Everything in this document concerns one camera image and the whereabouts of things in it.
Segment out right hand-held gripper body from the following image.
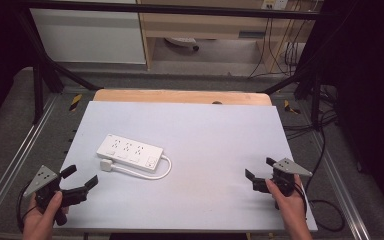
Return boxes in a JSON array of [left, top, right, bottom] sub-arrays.
[[253, 157, 313, 198]]

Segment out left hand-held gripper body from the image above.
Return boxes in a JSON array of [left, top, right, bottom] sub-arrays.
[[23, 165, 90, 227]]

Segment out white plug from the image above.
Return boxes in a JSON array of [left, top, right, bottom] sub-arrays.
[[99, 158, 115, 173]]

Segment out white power strip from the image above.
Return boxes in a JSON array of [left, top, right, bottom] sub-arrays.
[[96, 133, 165, 174]]

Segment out white power strip cable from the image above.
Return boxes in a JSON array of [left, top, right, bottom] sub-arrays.
[[111, 154, 173, 181]]

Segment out person's right hand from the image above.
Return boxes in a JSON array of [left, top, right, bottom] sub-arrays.
[[265, 174, 310, 232]]

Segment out person's left hand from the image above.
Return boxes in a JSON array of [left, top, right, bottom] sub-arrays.
[[22, 190, 70, 240]]

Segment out yellow black striped tape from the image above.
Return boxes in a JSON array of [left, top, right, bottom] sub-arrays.
[[283, 99, 301, 115], [68, 93, 83, 112]]

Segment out light wooden board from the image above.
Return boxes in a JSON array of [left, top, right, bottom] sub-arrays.
[[92, 88, 273, 107]]

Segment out black curtain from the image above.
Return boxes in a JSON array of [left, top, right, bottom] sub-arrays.
[[313, 0, 384, 216], [0, 0, 36, 138]]

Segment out white cabinet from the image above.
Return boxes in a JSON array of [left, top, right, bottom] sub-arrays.
[[29, 7, 147, 65]]

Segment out white chair base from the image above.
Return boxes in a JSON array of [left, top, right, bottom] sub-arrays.
[[164, 36, 200, 52]]

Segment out light wooden desk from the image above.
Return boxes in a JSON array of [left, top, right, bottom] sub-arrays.
[[136, 0, 316, 74]]

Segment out aluminium rail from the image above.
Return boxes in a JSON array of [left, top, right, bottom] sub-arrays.
[[0, 94, 60, 231], [308, 129, 372, 240]]

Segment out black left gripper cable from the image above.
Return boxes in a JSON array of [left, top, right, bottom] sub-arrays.
[[15, 181, 36, 233]]

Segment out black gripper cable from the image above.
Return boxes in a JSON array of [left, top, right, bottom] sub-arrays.
[[15, 181, 36, 233], [293, 128, 347, 233]]

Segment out black floor cable bundle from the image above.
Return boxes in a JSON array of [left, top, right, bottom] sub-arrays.
[[282, 84, 340, 142]]

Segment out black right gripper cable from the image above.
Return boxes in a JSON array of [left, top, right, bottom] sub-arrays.
[[293, 128, 347, 233]]

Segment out black hanging cables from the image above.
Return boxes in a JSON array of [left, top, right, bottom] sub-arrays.
[[248, 16, 302, 80]]

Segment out white wall socket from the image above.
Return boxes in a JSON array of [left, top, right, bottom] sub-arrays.
[[261, 0, 290, 11]]

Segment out black metal frame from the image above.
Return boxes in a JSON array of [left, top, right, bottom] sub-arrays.
[[13, 0, 328, 130]]

